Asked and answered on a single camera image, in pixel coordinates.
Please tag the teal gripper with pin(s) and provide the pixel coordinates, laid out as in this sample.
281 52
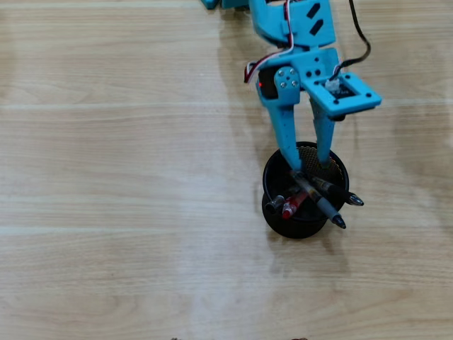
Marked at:
307 72

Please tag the red clear pen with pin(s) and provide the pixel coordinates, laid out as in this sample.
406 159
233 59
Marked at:
288 209

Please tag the short black pen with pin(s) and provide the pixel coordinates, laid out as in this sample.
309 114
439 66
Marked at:
274 205

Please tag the clear pen gray grip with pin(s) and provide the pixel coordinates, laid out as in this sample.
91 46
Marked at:
327 210

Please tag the teal robot base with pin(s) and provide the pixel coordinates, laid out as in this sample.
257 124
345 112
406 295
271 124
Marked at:
210 3

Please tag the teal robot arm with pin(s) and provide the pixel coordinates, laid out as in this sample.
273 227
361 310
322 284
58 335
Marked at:
272 25

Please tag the black mesh pen holder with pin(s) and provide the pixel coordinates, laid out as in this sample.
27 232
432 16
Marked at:
301 232

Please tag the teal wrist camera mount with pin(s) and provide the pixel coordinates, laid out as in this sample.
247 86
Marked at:
318 95

